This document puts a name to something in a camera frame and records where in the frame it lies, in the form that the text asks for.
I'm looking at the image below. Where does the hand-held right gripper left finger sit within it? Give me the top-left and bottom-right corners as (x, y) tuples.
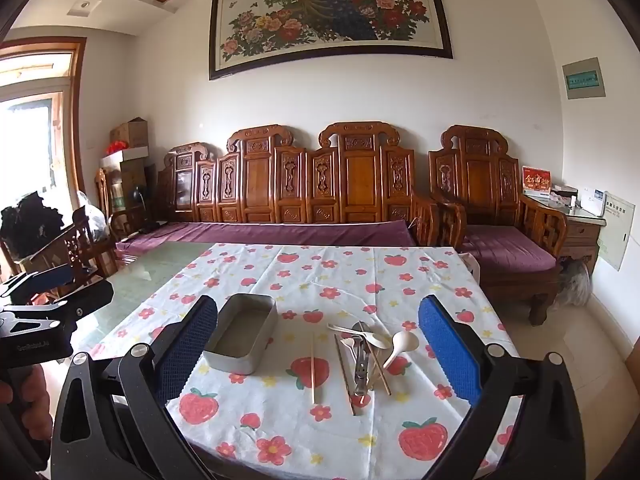
(50, 295), (219, 480)

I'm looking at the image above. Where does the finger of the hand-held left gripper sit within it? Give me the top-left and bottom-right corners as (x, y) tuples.
(0, 263), (77, 307)
(0, 279), (114, 332)

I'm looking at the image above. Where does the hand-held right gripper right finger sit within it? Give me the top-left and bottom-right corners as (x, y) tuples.
(419, 294), (587, 480)

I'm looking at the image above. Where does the white rice spoon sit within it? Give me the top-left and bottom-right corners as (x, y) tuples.
(368, 330), (420, 392)

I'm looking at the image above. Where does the rectangular metal container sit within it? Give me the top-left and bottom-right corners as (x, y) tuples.
(202, 293), (278, 376)

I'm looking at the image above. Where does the person's left hand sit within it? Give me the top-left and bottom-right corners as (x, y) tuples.
(20, 364), (52, 443)

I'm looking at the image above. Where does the carved wooden chair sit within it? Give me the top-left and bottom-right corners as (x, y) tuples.
(27, 222), (119, 302)

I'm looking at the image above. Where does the dark cloth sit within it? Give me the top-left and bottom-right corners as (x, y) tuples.
(0, 191), (65, 264)

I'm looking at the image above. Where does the yellowish wooden chopstick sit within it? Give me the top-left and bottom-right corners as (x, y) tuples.
(366, 337), (393, 396)

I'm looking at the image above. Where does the clear plastic bag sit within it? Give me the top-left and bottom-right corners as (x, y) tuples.
(75, 190), (109, 241)

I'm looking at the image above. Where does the metal spoon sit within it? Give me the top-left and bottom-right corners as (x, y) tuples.
(351, 320), (372, 361)

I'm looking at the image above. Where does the white plastic stool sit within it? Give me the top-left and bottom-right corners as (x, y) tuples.
(459, 252), (482, 282)

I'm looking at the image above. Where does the metal fork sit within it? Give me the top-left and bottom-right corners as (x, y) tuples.
(351, 341), (370, 397)

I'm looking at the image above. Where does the black desk lamp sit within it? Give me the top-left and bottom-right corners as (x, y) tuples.
(132, 184), (169, 234)

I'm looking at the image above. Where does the purple armchair cushion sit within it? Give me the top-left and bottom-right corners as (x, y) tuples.
(462, 224), (559, 274)

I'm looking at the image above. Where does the strawberry print tablecloth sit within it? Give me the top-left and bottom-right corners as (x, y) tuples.
(90, 242), (525, 480)

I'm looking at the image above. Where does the white cardboard box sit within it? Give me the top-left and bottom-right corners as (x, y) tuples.
(99, 147), (150, 172)

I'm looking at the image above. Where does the purple sofa cushion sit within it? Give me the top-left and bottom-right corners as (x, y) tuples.
(115, 219), (419, 257)

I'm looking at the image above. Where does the grey fluffy duster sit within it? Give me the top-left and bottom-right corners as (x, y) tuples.
(554, 259), (594, 309)

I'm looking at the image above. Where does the brown cardboard box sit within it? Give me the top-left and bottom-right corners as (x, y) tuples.
(109, 117), (150, 149)

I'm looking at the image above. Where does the carved wooden armchair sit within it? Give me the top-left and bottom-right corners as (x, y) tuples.
(428, 124), (569, 326)

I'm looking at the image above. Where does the wooden side table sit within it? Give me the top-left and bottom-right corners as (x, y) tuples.
(522, 194), (607, 277)

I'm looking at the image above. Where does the red desk calendar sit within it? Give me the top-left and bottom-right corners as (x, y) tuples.
(522, 165), (552, 196)

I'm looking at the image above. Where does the carved wooden sofa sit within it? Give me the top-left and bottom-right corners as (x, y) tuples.
(157, 122), (442, 249)

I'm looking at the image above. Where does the green electrical panel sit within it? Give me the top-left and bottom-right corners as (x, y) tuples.
(561, 57), (607, 101)

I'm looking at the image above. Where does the framed peacock painting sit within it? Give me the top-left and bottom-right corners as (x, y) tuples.
(208, 0), (454, 81)

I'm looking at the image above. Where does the wooden door frame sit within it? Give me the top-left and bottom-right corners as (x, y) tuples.
(0, 36), (89, 281)

